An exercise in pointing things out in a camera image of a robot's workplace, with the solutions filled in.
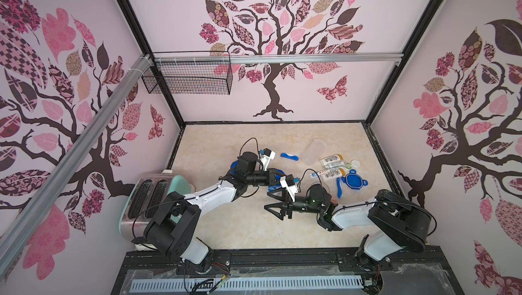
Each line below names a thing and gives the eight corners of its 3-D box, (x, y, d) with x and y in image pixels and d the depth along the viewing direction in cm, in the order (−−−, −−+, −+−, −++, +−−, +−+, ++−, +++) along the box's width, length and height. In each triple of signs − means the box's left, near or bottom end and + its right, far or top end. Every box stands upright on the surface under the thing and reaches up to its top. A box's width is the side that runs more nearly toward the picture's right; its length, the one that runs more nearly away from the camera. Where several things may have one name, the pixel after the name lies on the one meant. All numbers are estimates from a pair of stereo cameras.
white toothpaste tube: (311, 179, 98) (311, 176, 96) (308, 174, 99) (309, 172, 98) (343, 166, 102) (344, 164, 100) (340, 162, 104) (341, 160, 102)
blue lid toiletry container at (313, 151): (298, 160, 105) (300, 153, 100) (312, 143, 113) (314, 136, 108) (312, 168, 102) (314, 162, 97) (326, 150, 109) (328, 143, 105)
